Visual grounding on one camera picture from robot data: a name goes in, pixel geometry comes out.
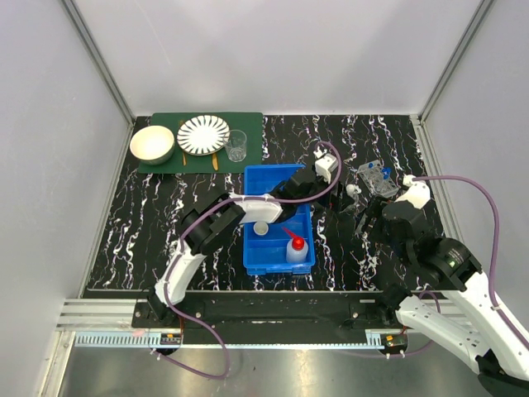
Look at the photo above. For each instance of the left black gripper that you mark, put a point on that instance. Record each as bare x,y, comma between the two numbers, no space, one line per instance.
333,192

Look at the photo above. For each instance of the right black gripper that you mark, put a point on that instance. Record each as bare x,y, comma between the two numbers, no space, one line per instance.
372,205

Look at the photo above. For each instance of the white cap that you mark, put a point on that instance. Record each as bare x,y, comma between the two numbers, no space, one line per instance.
353,190

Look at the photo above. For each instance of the clear tube rack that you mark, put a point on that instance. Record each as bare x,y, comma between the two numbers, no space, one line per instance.
373,179

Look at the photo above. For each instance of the squeeze bottle red cap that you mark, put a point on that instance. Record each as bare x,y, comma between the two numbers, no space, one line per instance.
297,248

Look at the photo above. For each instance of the blue compartment bin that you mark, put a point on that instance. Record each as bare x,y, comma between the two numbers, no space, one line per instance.
268,254

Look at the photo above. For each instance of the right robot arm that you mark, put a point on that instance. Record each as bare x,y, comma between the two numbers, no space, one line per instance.
491,349

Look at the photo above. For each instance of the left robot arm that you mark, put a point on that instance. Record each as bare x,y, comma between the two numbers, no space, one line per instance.
279,196

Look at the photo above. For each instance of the small white crucible cup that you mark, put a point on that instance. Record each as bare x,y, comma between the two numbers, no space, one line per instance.
261,228

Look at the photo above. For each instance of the clear drinking glass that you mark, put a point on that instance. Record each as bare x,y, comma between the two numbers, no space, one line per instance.
236,146

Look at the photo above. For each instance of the striped white plate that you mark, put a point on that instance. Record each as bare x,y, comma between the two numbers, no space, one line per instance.
203,135

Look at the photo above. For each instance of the gold fork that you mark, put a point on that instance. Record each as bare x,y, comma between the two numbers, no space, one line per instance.
184,159

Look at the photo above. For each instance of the green placemat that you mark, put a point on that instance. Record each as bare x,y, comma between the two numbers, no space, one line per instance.
252,123

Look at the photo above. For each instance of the white ceramic bowl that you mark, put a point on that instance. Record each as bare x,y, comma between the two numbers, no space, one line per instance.
153,145

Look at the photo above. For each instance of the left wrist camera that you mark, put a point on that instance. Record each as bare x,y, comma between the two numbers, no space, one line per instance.
326,165

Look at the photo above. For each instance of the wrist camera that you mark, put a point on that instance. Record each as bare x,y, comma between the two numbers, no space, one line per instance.
418,193
326,165

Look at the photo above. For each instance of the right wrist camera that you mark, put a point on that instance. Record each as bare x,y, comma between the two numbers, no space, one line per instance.
418,193

